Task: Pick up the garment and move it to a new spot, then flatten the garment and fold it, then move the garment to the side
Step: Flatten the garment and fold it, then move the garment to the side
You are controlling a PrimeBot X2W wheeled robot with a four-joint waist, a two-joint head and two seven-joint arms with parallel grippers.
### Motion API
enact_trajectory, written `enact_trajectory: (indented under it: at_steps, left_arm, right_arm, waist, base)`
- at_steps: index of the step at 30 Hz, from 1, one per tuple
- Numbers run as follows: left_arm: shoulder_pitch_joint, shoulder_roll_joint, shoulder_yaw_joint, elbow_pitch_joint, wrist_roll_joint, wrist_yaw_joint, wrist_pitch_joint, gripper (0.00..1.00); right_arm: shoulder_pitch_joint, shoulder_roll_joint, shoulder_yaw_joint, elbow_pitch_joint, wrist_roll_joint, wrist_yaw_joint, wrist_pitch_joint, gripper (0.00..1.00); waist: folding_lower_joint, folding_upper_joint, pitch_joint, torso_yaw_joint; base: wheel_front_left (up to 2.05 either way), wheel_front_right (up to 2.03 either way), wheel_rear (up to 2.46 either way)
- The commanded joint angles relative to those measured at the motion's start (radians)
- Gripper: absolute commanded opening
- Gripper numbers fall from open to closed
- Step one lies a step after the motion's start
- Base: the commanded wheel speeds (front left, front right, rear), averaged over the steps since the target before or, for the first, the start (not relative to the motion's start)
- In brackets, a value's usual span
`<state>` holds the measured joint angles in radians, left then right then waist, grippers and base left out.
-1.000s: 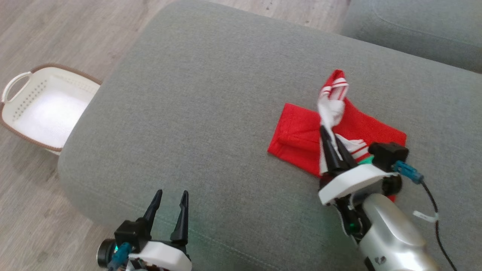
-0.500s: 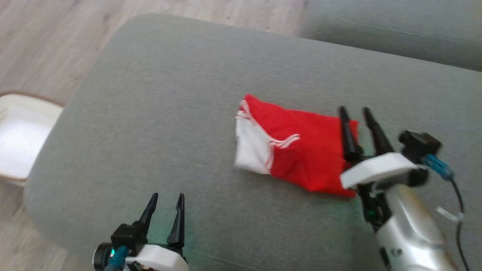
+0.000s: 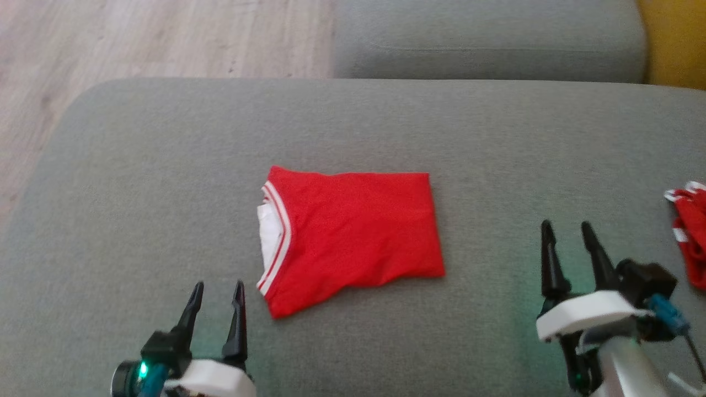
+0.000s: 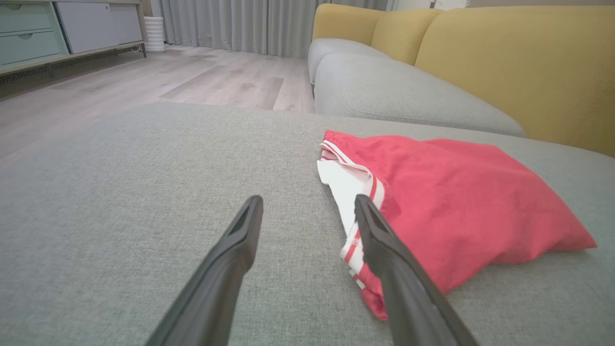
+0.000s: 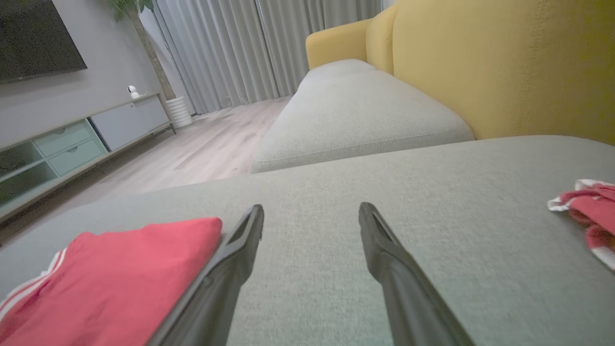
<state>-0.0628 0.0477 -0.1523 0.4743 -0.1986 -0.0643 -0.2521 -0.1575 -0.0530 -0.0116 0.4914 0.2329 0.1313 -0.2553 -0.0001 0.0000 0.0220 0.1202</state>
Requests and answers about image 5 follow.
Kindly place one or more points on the small white security camera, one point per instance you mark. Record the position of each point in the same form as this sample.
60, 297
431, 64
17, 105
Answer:
133, 92

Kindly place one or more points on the red and white basketball jersey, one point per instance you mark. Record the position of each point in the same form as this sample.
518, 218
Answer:
120, 278

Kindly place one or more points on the white ribbed plant pot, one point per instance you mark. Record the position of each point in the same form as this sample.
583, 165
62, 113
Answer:
179, 111

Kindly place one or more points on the yellow and grey sofa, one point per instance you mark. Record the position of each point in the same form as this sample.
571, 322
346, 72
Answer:
336, 182

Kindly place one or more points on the red and white basketball shorts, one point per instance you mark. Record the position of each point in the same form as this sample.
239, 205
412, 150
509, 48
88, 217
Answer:
596, 211

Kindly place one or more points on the green potted tree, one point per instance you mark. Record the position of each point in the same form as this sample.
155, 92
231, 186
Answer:
149, 48

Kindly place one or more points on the black flat television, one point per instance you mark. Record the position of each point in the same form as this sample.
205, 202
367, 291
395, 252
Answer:
33, 38

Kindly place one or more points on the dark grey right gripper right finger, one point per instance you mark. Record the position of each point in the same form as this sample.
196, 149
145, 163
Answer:
408, 302

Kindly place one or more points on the yellow sofa armrest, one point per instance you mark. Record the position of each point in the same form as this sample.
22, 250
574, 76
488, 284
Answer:
336, 43

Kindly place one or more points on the low grey television cabinet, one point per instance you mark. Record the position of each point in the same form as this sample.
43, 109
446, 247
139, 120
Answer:
72, 144

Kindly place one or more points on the yellow sofa backrest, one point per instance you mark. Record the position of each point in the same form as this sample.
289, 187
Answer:
504, 62

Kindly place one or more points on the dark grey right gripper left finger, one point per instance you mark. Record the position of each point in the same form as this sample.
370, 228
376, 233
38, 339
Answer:
216, 288

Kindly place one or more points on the grey pleated curtain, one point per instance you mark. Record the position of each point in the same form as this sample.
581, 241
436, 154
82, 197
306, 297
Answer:
230, 48

